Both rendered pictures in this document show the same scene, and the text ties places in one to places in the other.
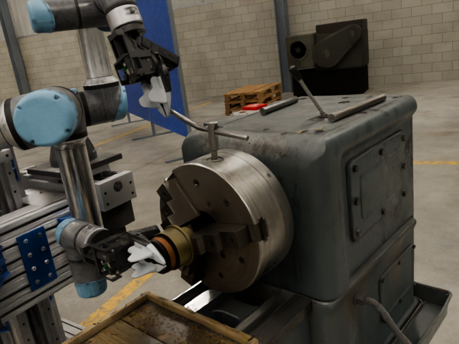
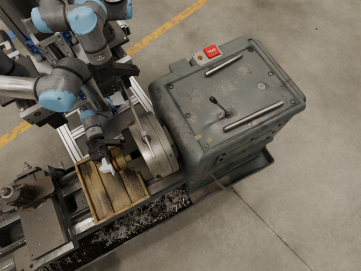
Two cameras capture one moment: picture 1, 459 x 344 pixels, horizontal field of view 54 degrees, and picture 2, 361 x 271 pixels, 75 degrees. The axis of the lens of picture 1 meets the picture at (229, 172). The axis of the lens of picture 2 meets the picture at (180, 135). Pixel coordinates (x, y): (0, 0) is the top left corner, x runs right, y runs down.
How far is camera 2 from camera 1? 0.98 m
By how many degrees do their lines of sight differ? 54
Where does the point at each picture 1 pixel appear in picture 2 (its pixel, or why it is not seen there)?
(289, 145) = (186, 146)
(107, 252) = (93, 158)
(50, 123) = (59, 107)
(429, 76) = not seen: outside the picture
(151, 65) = (115, 87)
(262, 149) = (176, 135)
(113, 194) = not seen: hidden behind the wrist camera
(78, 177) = (88, 94)
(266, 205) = (163, 169)
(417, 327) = (247, 167)
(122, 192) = not seen: hidden behind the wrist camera
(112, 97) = (120, 10)
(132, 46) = (102, 74)
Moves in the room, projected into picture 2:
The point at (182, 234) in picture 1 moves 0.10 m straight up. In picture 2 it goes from (124, 163) to (118, 156)
